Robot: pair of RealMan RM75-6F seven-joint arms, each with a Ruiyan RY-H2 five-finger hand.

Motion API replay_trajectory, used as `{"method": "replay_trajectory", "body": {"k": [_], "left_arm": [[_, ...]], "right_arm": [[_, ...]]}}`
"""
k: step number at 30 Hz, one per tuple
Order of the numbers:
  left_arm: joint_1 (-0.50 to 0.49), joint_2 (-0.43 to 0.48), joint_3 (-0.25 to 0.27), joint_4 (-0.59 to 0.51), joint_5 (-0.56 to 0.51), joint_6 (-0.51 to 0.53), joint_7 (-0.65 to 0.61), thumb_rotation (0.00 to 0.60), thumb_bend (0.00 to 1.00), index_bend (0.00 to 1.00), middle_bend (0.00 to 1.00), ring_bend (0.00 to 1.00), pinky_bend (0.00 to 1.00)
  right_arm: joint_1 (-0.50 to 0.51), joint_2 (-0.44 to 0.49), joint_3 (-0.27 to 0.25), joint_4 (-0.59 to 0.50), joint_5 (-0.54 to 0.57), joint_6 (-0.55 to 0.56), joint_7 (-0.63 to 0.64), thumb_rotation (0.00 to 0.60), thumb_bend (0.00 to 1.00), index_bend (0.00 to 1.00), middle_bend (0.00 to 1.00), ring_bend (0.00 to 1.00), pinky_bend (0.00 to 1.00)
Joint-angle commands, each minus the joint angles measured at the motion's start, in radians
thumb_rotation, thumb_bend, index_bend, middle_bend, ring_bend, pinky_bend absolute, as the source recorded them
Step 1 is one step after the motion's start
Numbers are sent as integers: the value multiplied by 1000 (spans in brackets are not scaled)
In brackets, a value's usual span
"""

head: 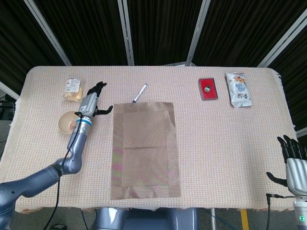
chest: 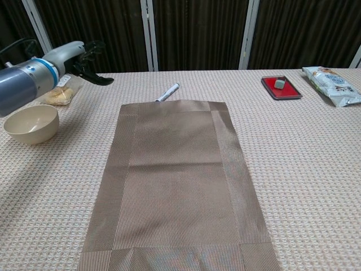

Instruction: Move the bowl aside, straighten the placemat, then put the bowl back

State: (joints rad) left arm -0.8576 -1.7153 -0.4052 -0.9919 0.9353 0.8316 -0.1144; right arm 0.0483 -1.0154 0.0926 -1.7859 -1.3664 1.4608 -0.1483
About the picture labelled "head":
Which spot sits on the beige waffle tablecloth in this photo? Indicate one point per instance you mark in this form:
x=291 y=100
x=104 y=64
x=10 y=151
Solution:
x=216 y=134

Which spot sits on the beige bowl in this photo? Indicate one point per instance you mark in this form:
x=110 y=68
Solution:
x=64 y=123

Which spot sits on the black equipment rack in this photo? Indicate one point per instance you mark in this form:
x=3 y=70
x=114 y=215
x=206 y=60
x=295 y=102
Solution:
x=6 y=110

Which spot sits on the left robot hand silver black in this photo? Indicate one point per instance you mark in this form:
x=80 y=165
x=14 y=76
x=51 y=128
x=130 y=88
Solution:
x=88 y=105

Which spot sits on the black box on floor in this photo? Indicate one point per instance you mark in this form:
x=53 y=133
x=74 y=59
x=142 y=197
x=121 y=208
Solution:
x=58 y=227

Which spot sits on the clear bag of biscuits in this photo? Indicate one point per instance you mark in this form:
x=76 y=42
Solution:
x=73 y=93

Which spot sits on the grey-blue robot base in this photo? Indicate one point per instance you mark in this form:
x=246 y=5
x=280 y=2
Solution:
x=144 y=220

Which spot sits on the left robot arm grey-blue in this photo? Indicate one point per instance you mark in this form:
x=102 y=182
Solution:
x=75 y=148

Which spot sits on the grey partition frame post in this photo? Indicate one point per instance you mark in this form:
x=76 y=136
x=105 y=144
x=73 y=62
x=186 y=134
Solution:
x=302 y=132
x=126 y=31
x=48 y=33
x=9 y=90
x=197 y=28
x=283 y=40

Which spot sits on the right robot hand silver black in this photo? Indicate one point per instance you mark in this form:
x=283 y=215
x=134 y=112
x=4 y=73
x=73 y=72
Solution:
x=298 y=177

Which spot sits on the white marker with blue cap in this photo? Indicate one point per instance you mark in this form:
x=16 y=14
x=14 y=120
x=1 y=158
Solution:
x=141 y=91

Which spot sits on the white snack packet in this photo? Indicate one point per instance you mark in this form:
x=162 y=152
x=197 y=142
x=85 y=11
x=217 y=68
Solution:
x=239 y=93

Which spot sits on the white table leg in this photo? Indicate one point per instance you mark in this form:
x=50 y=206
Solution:
x=213 y=219

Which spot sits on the small grey-green cube stamp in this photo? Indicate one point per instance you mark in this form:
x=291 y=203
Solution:
x=207 y=89

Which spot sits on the brown woven placemat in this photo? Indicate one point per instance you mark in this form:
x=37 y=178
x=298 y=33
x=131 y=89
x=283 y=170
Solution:
x=144 y=153

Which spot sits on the red ink pad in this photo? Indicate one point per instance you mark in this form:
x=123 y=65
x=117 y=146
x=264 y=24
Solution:
x=213 y=94

